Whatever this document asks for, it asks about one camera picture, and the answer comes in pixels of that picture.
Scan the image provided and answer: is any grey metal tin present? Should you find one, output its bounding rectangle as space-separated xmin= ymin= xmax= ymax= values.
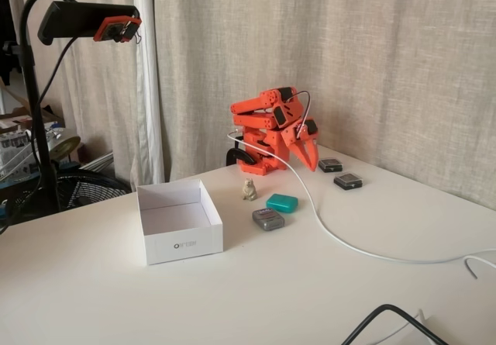
xmin=252 ymin=207 xmax=287 ymax=233

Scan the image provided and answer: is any black gooseneck stand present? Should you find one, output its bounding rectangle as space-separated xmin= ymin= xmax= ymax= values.
xmin=19 ymin=0 xmax=63 ymax=212

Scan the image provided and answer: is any teal green plastic case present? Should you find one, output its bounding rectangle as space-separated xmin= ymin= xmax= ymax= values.
xmin=265 ymin=192 xmax=299 ymax=215

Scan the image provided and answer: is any cardboard box with papers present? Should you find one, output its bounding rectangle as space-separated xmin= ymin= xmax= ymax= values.
xmin=0 ymin=104 xmax=65 ymax=136

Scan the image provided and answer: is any metal lamp shade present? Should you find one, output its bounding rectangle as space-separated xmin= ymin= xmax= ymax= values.
xmin=48 ymin=135 xmax=81 ymax=162

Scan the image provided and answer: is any short white cable grey tip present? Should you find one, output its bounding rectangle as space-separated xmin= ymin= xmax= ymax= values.
xmin=463 ymin=257 xmax=496 ymax=280

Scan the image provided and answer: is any black table clamp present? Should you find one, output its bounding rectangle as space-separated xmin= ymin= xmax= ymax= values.
xmin=226 ymin=147 xmax=257 ymax=167

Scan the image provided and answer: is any white cardboard box bin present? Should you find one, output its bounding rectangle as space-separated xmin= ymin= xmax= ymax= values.
xmin=135 ymin=178 xmax=225 ymax=266

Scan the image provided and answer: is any orange framed camera module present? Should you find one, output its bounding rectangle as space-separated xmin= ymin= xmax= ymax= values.
xmin=92 ymin=16 xmax=143 ymax=44

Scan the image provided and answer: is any small beige bear figurine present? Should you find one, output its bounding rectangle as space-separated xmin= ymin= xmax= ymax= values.
xmin=240 ymin=178 xmax=260 ymax=202

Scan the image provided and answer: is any camera on black stand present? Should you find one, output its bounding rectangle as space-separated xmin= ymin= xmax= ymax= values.
xmin=7 ymin=0 xmax=166 ymax=185

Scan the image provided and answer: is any black camera holder bar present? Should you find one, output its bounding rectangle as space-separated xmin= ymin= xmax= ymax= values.
xmin=36 ymin=0 xmax=141 ymax=47

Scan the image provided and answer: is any thick black cable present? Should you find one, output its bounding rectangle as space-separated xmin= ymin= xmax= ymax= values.
xmin=340 ymin=304 xmax=450 ymax=345

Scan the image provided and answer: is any black floor fan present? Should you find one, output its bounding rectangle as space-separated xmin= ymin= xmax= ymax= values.
xmin=0 ymin=168 xmax=133 ymax=226

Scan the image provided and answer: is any long white cable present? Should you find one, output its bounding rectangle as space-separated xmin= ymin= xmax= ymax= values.
xmin=227 ymin=129 xmax=496 ymax=264

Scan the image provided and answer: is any small black square case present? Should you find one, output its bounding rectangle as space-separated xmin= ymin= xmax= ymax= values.
xmin=333 ymin=171 xmax=364 ymax=191
xmin=317 ymin=157 xmax=345 ymax=174

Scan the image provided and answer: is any orange gripper black servo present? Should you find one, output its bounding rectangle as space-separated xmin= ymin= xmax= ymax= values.
xmin=281 ymin=118 xmax=321 ymax=173

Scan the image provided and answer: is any beige linen curtain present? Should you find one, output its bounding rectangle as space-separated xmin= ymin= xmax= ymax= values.
xmin=153 ymin=0 xmax=496 ymax=210

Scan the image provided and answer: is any thin black camera cable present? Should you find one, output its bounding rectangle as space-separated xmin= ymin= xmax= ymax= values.
xmin=0 ymin=34 xmax=81 ymax=237

